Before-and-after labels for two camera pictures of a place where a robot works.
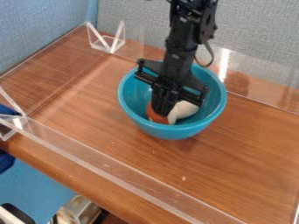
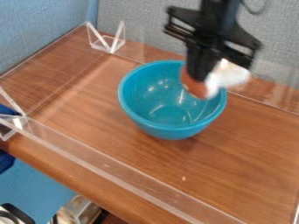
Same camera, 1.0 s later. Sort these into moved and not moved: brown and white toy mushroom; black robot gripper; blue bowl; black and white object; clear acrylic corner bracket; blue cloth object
Moved: brown and white toy mushroom; black robot gripper
Not moved: clear acrylic corner bracket; blue bowl; blue cloth object; black and white object
